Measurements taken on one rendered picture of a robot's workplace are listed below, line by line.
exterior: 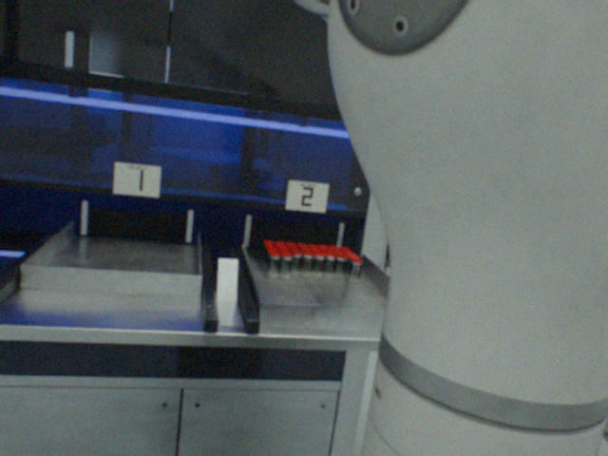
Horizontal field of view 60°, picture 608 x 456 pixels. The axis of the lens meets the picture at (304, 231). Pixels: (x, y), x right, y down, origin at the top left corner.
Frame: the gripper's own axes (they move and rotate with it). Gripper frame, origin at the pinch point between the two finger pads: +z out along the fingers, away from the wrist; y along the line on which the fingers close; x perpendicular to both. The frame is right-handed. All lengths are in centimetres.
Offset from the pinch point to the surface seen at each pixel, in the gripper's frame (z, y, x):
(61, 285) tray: -7, -14, -58
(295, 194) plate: 28, -37, -34
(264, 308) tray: 9.6, -1.0, -35.9
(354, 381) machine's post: 62, -12, -53
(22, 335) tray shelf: -13, -2, -56
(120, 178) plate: 1, -42, -54
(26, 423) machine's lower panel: 12, -18, -102
